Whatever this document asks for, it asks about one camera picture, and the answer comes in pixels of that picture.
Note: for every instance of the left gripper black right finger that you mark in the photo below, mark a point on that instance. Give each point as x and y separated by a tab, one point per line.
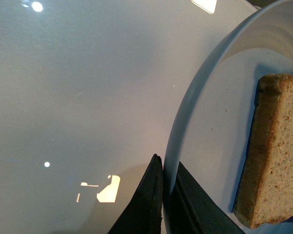
192	211

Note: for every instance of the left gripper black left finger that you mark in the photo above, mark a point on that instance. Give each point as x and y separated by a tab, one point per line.
143	214

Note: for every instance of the white round plate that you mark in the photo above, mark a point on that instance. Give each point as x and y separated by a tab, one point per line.
212	126

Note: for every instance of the slice of brown bread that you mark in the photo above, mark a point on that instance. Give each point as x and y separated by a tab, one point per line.
265	191

